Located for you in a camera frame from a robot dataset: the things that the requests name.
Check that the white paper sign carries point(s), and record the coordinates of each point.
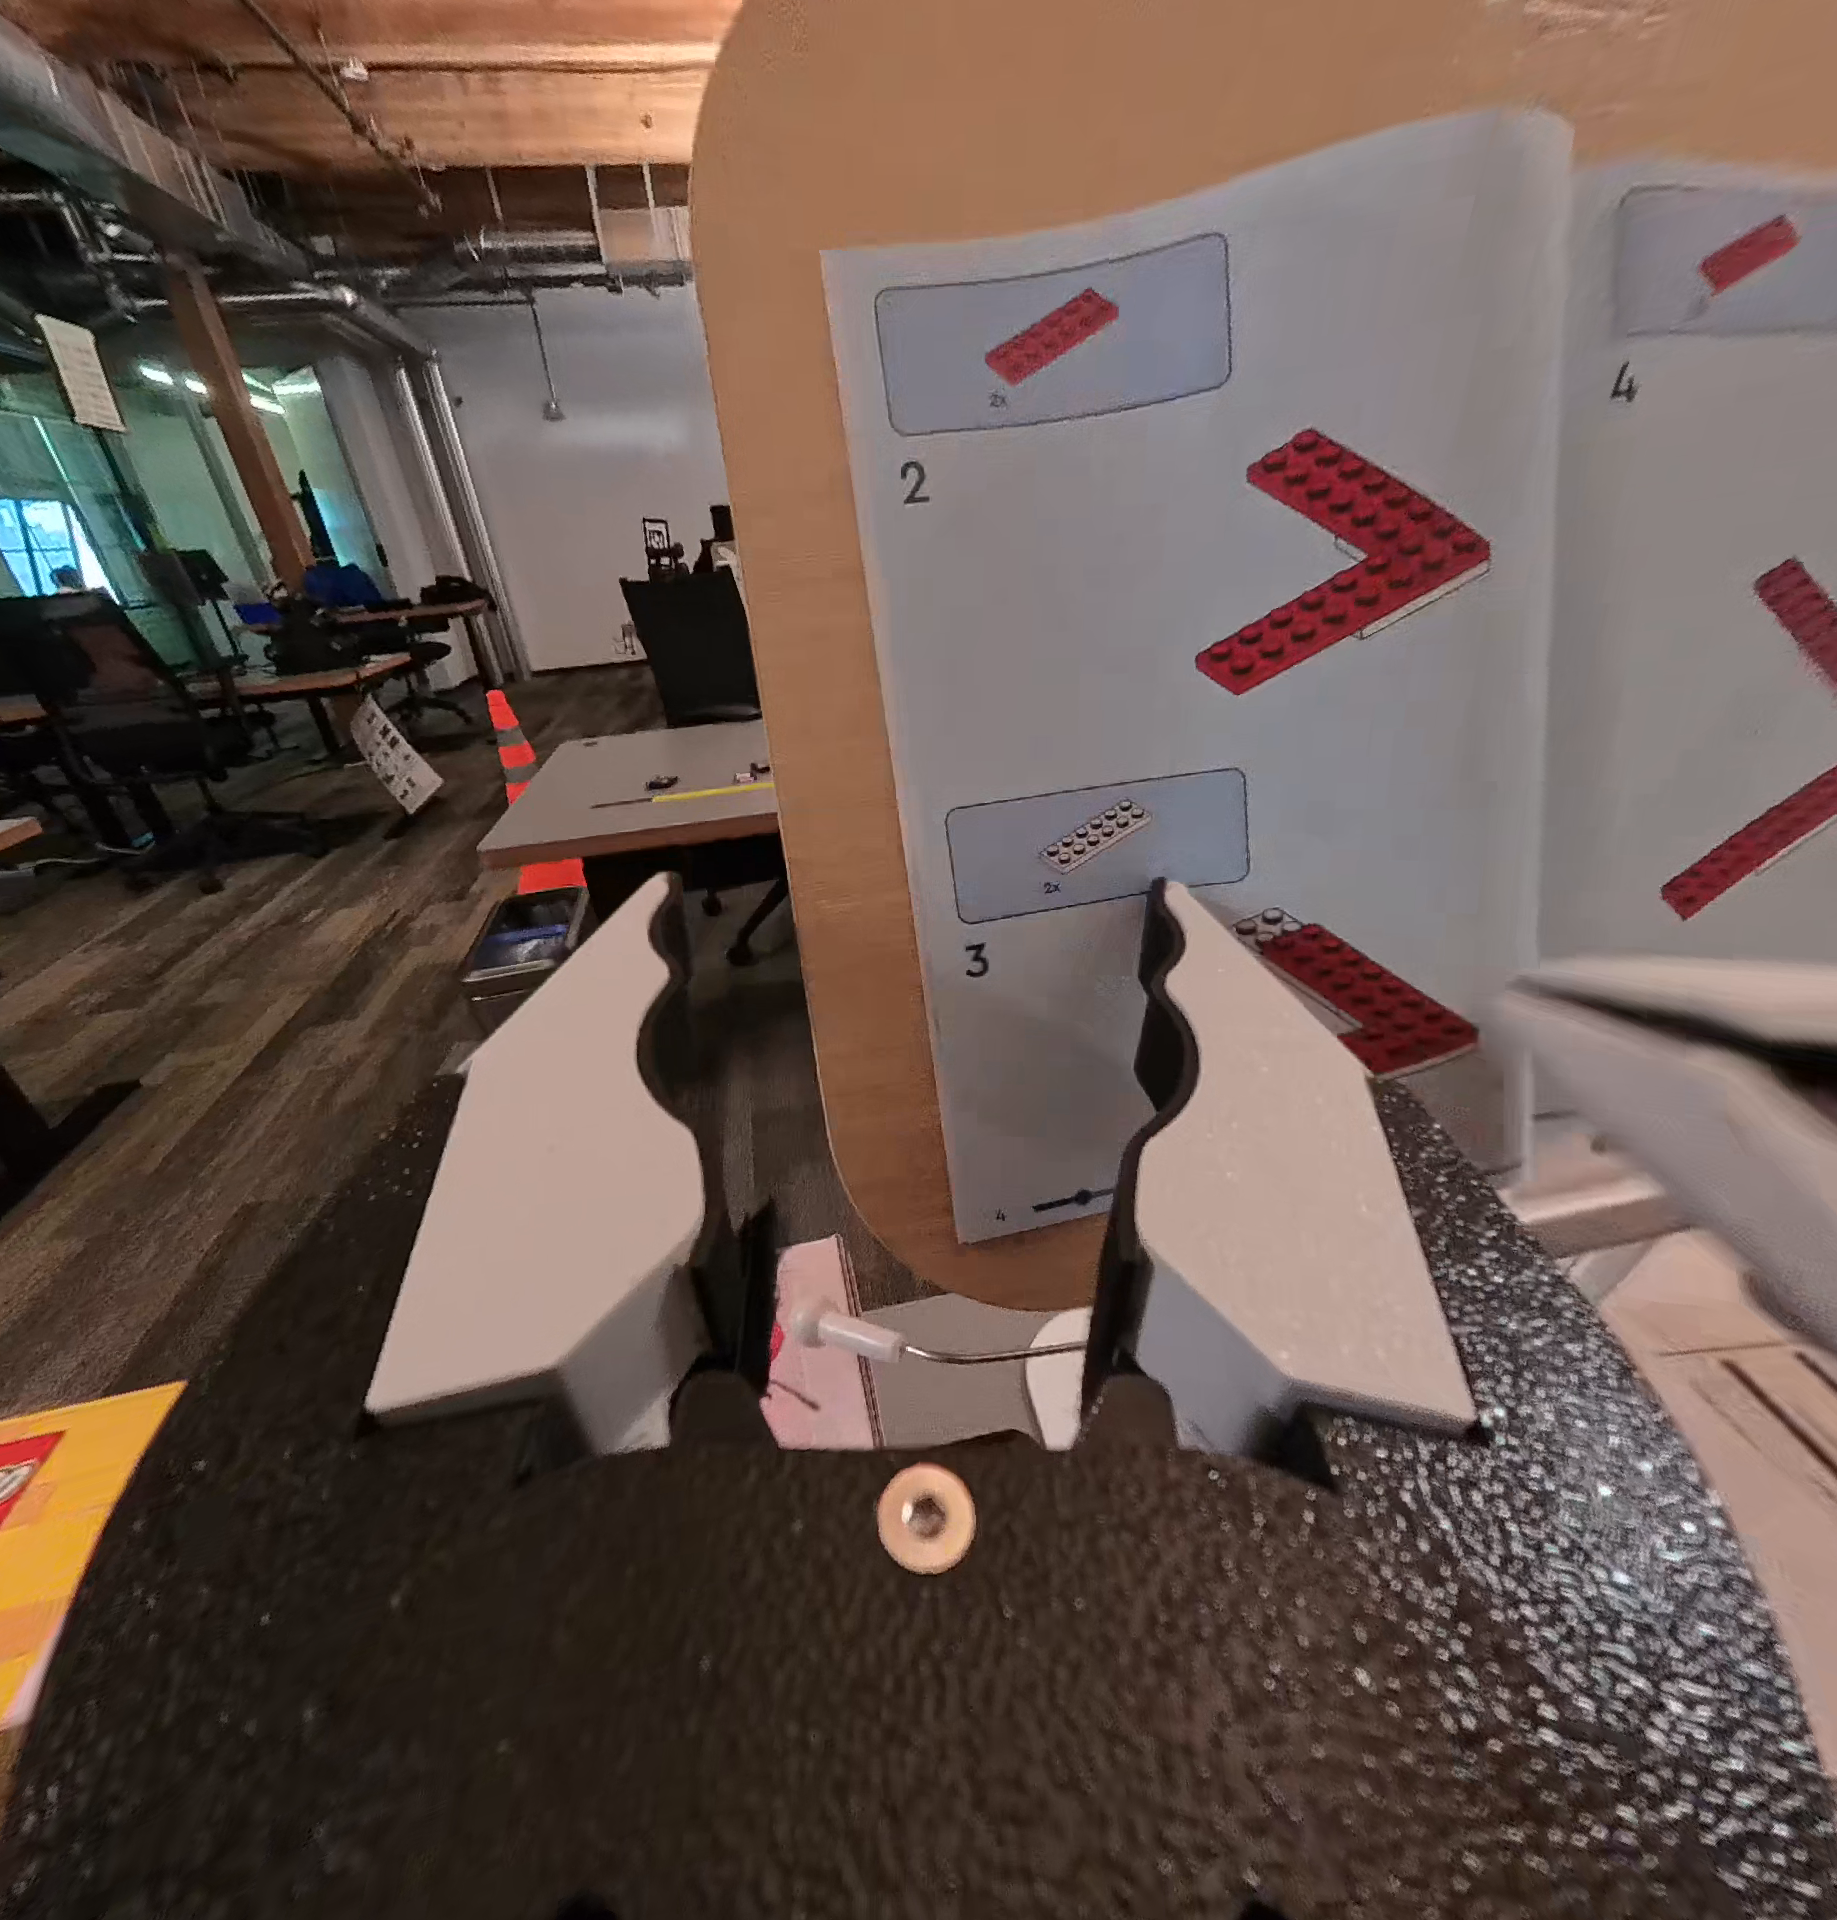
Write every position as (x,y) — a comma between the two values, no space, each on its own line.
(79,377)

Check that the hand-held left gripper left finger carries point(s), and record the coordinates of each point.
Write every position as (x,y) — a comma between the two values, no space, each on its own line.
(559,1202)

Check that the grey storage bin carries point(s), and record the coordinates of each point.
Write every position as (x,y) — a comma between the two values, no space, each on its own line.
(529,946)

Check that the grey pendant lamp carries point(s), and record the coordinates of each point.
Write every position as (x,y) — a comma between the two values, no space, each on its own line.
(551,407)

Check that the white leaning sign board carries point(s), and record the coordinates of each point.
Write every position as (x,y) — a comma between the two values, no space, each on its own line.
(397,757)

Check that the clear plastic bag with papers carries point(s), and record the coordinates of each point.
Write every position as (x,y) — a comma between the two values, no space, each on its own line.
(1744,1412)

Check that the wooden book stand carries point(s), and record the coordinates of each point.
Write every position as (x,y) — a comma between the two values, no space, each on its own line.
(799,601)

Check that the wooden pillar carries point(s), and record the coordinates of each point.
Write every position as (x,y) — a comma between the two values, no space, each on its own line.
(237,422)

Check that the lego set box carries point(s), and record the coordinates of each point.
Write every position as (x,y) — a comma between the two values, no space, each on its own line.
(48,1577)

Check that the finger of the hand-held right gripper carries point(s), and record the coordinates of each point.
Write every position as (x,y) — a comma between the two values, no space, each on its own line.
(1728,1006)
(1728,1156)

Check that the wooden office desk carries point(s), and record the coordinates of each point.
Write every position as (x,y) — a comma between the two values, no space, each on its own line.
(303,679)

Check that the lego instruction booklet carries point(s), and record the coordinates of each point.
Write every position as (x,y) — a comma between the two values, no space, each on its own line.
(1084,631)

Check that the grey office desk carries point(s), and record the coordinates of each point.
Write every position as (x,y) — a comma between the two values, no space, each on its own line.
(634,781)

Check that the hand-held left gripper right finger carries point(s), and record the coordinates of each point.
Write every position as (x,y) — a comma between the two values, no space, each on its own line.
(1278,1202)

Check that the orange traffic cone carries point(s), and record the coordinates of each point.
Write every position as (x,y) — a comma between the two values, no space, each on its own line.
(508,752)

